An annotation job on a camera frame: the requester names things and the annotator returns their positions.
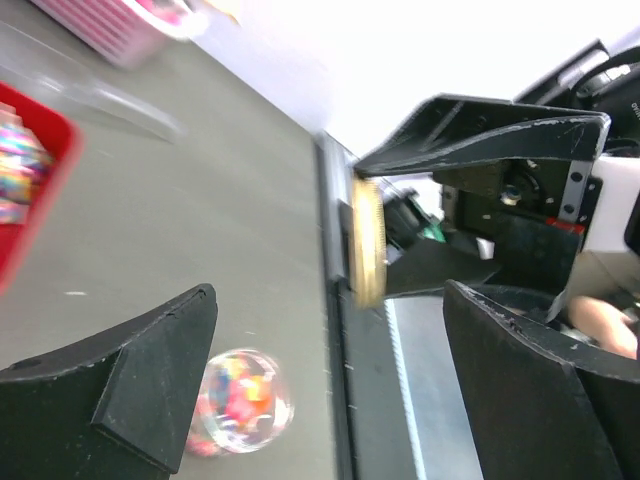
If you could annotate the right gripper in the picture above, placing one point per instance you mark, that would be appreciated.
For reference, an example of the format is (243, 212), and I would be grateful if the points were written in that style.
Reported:
(518, 224)

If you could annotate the round cream jar lid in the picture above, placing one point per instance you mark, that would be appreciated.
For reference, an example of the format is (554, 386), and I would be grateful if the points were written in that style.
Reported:
(367, 240)

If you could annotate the clear plastic scoop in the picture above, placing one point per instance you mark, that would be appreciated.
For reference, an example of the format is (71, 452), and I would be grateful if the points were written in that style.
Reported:
(60, 82)

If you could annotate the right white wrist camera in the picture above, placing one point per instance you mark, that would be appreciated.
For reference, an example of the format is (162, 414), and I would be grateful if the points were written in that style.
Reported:
(600, 205)

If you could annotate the white basket of clothes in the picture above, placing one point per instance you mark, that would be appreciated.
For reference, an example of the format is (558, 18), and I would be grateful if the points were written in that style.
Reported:
(126, 33)

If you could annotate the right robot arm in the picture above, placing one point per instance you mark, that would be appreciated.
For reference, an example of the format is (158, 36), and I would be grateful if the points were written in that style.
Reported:
(593, 80)

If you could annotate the red tray of swirl lollipops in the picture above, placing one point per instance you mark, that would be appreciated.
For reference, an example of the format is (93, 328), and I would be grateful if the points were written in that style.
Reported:
(39, 148)

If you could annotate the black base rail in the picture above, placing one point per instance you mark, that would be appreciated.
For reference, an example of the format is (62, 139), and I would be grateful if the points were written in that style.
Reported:
(371, 435)

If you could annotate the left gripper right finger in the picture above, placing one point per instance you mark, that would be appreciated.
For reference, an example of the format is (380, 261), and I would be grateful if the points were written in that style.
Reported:
(541, 405)

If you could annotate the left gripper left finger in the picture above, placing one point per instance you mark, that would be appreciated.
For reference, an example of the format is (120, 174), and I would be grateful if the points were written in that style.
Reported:
(115, 405)

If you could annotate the clear glass jar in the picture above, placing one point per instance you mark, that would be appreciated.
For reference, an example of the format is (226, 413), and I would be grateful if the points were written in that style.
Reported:
(243, 404)

